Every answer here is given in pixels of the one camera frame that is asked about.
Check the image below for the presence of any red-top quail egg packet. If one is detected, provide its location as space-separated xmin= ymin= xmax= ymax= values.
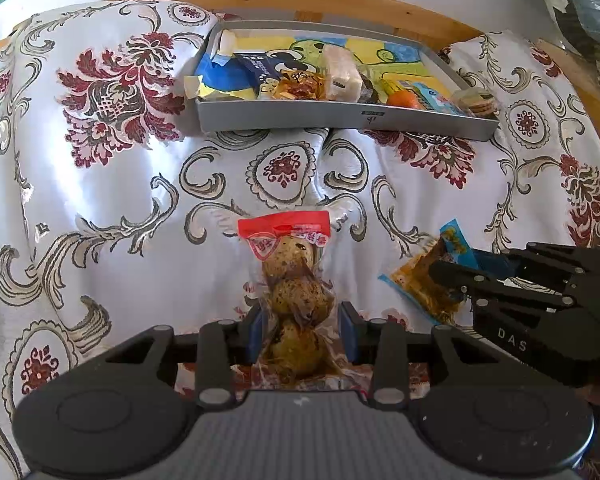
xmin=237 ymin=209 xmax=336 ymax=387

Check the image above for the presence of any white rice cracker pack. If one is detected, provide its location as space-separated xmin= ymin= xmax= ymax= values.
xmin=322 ymin=44 xmax=363 ymax=103

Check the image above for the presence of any wooden bed frame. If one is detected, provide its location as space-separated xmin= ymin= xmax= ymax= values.
xmin=0 ymin=0 xmax=600 ymax=172

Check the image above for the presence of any dark blue snack packet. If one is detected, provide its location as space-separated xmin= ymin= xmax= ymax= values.
xmin=234 ymin=52 xmax=280 ymax=92

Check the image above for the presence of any orange tangerine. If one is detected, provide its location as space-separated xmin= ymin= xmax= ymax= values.
xmin=386 ymin=90 xmax=424 ymax=110

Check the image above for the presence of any clear round biscuit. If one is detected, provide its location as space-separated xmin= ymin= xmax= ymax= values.
xmin=451 ymin=87 xmax=498 ymax=118

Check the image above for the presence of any gold duck heart snack packet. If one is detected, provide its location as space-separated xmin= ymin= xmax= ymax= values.
xmin=273 ymin=70 xmax=324 ymax=101

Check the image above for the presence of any yellow snack bar packet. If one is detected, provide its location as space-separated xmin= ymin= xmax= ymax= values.
xmin=378 ymin=78 xmax=413 ymax=96

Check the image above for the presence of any clear blue tofu snack packet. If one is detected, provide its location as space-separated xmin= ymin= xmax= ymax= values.
xmin=379 ymin=219 xmax=480 ymax=325

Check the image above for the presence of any floral white red bed cover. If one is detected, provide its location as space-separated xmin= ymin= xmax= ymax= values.
xmin=0 ymin=0 xmax=600 ymax=479

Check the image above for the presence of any grey tray with cartoon lining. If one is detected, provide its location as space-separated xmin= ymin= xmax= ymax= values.
xmin=184 ymin=20 xmax=498 ymax=141

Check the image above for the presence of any blue cartoon snack packet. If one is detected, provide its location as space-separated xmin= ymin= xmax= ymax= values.
xmin=412 ymin=82 xmax=464 ymax=116

